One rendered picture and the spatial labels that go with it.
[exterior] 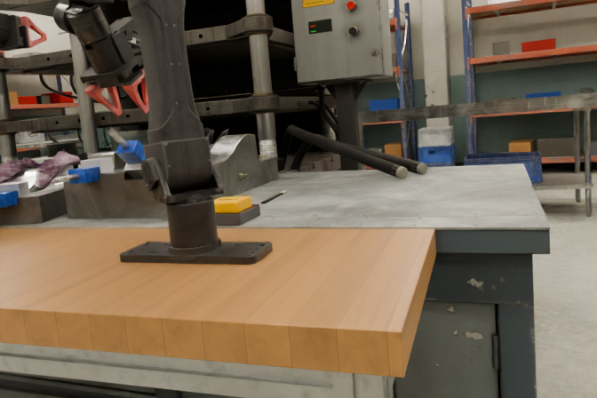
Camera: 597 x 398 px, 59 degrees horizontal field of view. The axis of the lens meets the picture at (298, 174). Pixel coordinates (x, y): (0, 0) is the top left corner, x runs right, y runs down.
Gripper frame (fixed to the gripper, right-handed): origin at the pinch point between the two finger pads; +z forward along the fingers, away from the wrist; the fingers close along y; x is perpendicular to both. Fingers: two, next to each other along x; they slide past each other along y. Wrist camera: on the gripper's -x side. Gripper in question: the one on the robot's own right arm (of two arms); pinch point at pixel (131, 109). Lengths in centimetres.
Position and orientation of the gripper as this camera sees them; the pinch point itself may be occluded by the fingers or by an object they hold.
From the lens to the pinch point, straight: 105.1
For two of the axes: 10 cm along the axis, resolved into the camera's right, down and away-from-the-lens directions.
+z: 2.4, 7.9, 5.6
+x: -2.6, 6.1, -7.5
